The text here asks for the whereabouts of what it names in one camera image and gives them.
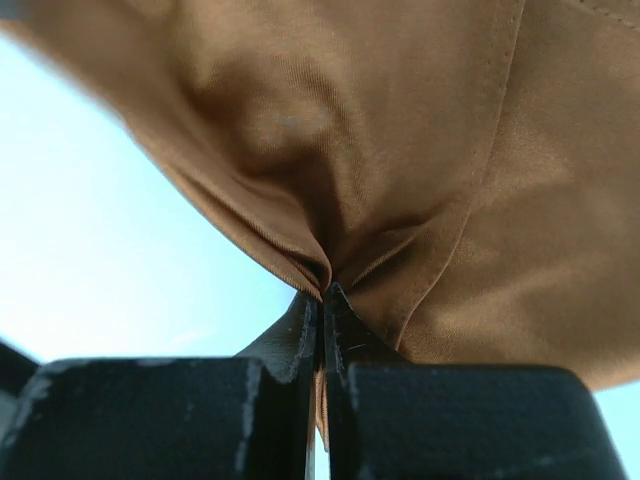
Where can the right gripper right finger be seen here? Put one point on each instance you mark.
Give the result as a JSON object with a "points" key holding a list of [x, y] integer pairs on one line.
{"points": [[391, 419]]}

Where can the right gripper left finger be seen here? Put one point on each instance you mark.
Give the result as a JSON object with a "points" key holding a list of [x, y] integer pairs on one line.
{"points": [[244, 417]]}

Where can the orange satin napkin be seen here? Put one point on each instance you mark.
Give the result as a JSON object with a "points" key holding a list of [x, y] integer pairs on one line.
{"points": [[467, 171]]}

